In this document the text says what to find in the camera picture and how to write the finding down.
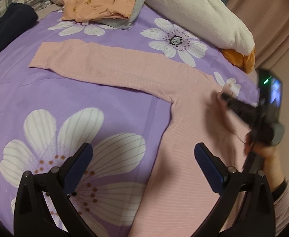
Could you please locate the pink ribbed sweater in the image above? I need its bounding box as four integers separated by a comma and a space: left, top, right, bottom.
30, 39, 249, 236

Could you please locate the person's right hand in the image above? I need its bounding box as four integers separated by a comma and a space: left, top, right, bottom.
244, 132, 285, 192

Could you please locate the pink striped right sleeve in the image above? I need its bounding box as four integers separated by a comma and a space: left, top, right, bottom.
272, 180, 289, 236

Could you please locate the purple floral bed sheet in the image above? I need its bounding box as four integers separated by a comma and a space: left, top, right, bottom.
0, 4, 261, 237

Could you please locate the white goose plush toy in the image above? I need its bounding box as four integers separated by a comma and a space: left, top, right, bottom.
146, 0, 256, 74

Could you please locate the grey folded garment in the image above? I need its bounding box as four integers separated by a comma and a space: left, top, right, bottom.
83, 0, 145, 36

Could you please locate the dark navy folded garment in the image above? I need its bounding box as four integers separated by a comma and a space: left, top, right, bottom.
0, 3, 38, 52

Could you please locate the orange bear print garment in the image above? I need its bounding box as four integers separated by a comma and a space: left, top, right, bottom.
62, 0, 136, 23

